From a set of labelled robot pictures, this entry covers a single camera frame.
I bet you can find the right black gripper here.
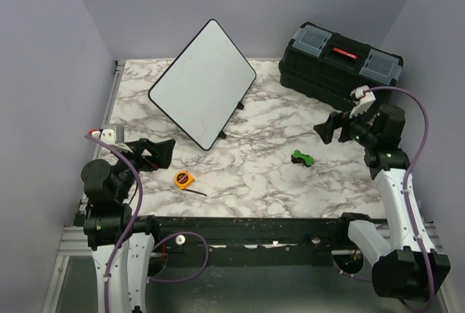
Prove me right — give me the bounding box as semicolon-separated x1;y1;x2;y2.
315;102;379;147

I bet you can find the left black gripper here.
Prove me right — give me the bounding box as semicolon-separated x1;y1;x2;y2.
113;137;176;201

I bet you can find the green black whiteboard eraser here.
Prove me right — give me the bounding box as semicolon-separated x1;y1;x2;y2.
291;150;315;167

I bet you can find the white whiteboard with red writing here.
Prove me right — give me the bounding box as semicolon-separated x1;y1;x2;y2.
147;19;256;150

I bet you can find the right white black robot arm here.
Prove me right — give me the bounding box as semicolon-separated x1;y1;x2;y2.
313;105;450;301

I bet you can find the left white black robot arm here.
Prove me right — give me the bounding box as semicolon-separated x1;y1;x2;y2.
81;133;176;312

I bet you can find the orange tape measure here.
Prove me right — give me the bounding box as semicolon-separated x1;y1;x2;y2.
174;171;206;196

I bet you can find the black plastic toolbox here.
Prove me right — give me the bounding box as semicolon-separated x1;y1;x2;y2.
278;22;403;111

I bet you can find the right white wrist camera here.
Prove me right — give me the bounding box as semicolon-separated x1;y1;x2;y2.
349;86;376;118

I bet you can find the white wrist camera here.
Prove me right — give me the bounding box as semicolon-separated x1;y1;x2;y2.
349;86;376;118
89;124;129;151

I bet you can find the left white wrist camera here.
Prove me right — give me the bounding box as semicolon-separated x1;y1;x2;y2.
89;124;129;151

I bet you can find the black wire easel stand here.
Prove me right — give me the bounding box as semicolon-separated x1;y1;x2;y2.
217;101;244;139

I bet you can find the black front mounting rail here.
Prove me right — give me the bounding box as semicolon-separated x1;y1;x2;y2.
136;213;358;273

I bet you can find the aluminium frame extrusion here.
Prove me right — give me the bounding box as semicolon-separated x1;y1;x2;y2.
39;60;444;313

